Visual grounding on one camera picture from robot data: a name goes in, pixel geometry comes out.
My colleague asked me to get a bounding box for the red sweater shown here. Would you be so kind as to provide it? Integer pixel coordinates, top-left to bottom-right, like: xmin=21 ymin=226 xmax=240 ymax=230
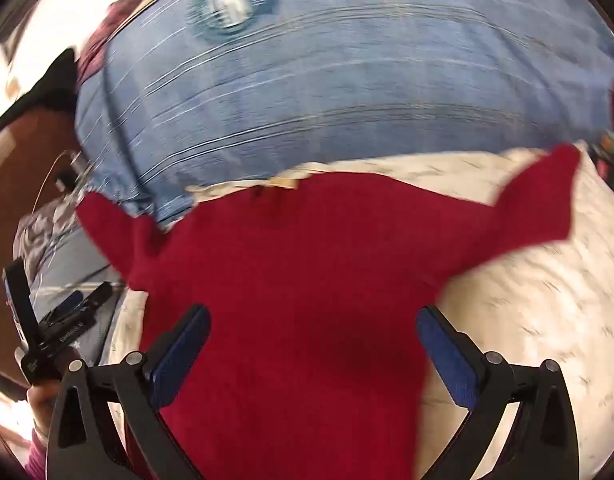
xmin=76 ymin=144 xmax=582 ymax=480

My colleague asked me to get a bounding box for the person's left hand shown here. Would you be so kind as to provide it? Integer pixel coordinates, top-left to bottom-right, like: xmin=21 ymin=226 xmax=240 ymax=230
xmin=27 ymin=350 xmax=84 ymax=436

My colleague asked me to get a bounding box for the blue plaid bedsheet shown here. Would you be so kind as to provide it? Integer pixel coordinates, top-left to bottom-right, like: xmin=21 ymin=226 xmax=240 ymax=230
xmin=29 ymin=0 xmax=614 ymax=356

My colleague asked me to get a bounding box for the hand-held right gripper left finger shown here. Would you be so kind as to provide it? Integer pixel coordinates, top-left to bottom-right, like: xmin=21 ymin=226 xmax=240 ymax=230
xmin=46 ymin=304 xmax=211 ymax=480

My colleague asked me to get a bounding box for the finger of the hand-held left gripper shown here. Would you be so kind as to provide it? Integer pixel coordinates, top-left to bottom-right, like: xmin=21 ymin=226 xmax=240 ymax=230
xmin=39 ymin=290 xmax=85 ymax=330
xmin=62 ymin=281 xmax=114 ymax=323

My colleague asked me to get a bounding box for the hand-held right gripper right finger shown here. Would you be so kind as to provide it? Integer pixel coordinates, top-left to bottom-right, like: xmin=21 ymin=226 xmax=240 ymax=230
xmin=416 ymin=305 xmax=581 ymax=480

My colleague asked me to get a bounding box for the white cable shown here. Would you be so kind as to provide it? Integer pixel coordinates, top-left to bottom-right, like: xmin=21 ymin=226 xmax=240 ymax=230
xmin=29 ymin=150 xmax=88 ymax=216

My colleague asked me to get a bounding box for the white leaf-print pillow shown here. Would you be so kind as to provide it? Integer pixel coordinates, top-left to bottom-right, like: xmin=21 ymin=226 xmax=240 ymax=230
xmin=107 ymin=142 xmax=614 ymax=480

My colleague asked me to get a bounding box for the grey floral cloth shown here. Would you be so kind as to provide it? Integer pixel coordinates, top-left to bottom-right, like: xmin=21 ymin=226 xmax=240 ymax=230
xmin=14 ymin=195 xmax=82 ymax=291

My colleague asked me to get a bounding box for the black object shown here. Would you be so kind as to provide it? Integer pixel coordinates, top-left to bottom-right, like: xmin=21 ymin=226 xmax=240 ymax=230
xmin=0 ymin=49 xmax=80 ymax=136

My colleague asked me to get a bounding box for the red colourful object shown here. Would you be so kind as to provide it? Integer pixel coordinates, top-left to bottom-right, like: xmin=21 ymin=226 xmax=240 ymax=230
xmin=589 ymin=60 xmax=614 ymax=186

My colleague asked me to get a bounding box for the brown wooden furniture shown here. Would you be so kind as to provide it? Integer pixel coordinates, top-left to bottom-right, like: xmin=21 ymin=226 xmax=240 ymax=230
xmin=0 ymin=110 xmax=82 ymax=391

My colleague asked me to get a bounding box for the person's left forearm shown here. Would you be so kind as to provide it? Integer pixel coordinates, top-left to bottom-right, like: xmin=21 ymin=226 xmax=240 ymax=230
xmin=29 ymin=424 xmax=54 ymax=467

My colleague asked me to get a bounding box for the dark red patterned cloth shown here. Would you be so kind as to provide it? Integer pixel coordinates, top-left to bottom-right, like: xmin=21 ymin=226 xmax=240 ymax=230
xmin=77 ymin=0 xmax=148 ymax=91

